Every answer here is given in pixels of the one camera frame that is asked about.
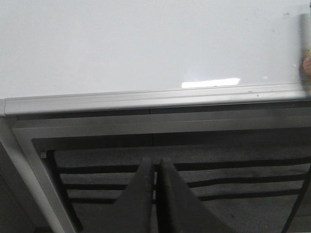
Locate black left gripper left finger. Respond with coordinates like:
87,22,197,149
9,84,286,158
99,158,155,233

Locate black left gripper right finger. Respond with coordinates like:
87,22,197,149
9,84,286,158
159,159,234,233

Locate white whiteboard marker with tape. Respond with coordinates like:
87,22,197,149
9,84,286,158
299,13,311,95

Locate orange round magnet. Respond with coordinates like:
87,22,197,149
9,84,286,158
302,55,311,78

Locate grey metal whiteboard stand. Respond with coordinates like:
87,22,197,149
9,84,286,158
0,100,311,233

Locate white whiteboard with aluminium frame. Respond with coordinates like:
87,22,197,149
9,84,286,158
0,0,311,117

